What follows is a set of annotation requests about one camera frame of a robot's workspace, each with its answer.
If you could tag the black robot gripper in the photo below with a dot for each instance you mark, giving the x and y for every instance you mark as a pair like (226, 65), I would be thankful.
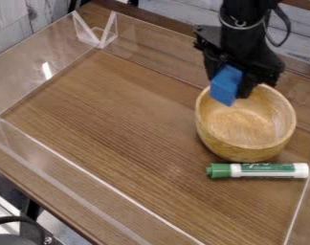
(242, 49)

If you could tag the blue rectangular block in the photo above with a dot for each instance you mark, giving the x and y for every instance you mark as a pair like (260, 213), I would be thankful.
(224, 84)

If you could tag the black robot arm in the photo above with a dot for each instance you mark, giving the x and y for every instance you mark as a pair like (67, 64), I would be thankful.
(246, 14)

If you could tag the light wooden bowl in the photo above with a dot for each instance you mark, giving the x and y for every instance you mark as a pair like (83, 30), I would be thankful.
(250, 131)

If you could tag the clear acrylic tray walls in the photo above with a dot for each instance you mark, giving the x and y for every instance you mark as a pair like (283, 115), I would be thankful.
(99, 141)

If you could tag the green and white marker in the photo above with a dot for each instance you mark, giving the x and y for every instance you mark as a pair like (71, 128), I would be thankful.
(258, 170)

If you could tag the black metal stand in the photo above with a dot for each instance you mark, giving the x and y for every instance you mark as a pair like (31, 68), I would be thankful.
(31, 229)

